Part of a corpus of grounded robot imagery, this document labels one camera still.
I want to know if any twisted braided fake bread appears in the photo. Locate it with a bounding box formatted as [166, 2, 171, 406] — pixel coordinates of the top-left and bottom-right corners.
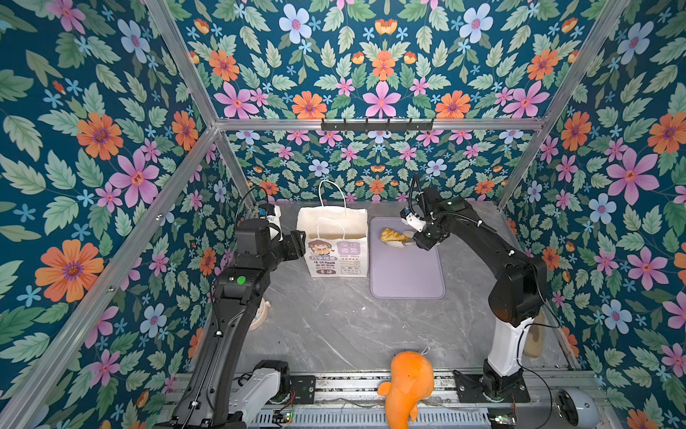
[380, 228, 413, 245]

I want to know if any white printed paper bag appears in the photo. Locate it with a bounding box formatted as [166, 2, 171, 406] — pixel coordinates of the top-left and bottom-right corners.
[297, 180, 369, 278]

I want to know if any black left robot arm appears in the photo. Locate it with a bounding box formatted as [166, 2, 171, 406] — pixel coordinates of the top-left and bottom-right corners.
[160, 218, 305, 428]

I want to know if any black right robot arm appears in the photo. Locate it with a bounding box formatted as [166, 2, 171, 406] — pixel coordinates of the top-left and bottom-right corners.
[399, 174, 550, 402]

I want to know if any lilac rectangular tray mat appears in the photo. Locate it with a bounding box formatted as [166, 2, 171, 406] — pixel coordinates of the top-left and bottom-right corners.
[369, 217, 446, 300]

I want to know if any round beige analog clock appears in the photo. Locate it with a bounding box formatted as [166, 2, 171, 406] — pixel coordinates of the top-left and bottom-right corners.
[249, 299, 271, 332]

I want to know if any orange plush toy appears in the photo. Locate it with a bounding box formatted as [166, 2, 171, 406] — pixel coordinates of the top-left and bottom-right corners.
[377, 351, 435, 429]

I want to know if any grey dome device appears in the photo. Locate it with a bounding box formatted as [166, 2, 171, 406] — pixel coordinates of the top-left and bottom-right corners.
[553, 388, 600, 428]

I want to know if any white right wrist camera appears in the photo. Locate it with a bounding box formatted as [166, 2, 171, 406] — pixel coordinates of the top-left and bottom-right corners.
[400, 209, 426, 232]

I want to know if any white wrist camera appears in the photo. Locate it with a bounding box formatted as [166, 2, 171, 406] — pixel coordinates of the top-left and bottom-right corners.
[400, 209, 426, 232]
[257, 202, 282, 241]

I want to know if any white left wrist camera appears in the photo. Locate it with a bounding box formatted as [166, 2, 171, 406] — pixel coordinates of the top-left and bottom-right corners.
[257, 202, 282, 241]

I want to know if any black hook rail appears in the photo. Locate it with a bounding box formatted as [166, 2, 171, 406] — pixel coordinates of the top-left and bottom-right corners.
[320, 118, 434, 133]

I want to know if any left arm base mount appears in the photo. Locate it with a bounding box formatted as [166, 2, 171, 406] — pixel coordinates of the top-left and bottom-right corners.
[267, 375, 317, 408]

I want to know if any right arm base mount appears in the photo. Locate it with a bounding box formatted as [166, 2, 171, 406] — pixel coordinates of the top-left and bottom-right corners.
[452, 368, 531, 404]

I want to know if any perforated metal cable tray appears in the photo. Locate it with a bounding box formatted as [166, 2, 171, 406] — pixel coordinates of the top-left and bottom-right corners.
[248, 409, 491, 428]

